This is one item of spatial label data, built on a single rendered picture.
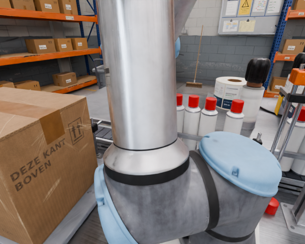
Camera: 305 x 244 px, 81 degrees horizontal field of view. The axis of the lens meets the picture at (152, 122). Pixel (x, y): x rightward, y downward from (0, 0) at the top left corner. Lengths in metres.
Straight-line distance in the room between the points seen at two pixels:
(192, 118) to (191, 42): 4.70
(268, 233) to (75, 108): 0.56
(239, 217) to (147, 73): 0.23
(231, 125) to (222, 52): 4.56
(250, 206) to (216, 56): 4.93
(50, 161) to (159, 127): 0.30
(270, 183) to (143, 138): 0.17
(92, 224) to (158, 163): 0.37
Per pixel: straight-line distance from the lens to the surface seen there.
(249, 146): 0.31
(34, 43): 4.24
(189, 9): 0.46
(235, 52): 5.09
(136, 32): 0.19
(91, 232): 0.54
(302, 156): 0.66
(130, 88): 0.19
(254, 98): 0.85
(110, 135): 0.78
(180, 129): 0.63
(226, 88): 1.06
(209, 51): 5.16
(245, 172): 0.26
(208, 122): 0.59
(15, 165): 0.40
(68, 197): 0.54
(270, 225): 0.60
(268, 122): 1.03
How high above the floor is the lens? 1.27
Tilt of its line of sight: 26 degrees down
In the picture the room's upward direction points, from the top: straight up
